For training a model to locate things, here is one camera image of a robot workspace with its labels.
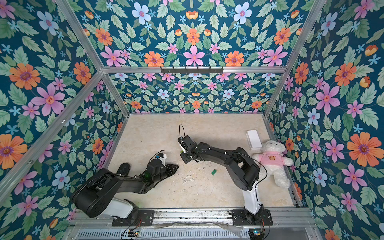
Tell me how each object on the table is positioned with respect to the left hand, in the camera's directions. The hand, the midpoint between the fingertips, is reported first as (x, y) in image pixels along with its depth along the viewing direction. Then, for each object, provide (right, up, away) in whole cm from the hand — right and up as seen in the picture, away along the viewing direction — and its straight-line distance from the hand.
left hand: (180, 166), depth 89 cm
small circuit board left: (-20, -29, -18) cm, 39 cm away
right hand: (+4, +6, +3) cm, 8 cm away
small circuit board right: (+40, -28, -18) cm, 52 cm away
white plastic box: (+49, +15, +10) cm, 52 cm away
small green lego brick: (+20, -4, -1) cm, 21 cm away
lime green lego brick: (+2, +10, -7) cm, 13 cm away
